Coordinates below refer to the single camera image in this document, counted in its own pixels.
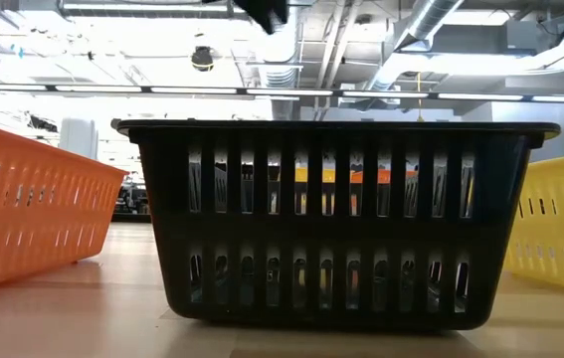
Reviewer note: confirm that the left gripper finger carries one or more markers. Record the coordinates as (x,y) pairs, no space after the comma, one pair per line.
(266,12)

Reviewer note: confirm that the black slotted plastic basket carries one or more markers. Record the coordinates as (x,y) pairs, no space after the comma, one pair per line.
(172,224)

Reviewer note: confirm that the overhead LED light bar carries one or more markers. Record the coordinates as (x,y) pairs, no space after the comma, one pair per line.
(97,88)

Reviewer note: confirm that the white building pillar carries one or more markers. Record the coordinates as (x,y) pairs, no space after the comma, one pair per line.
(77,139)

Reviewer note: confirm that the smooth silver ventilation duct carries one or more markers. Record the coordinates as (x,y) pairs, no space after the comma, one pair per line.
(431,20)

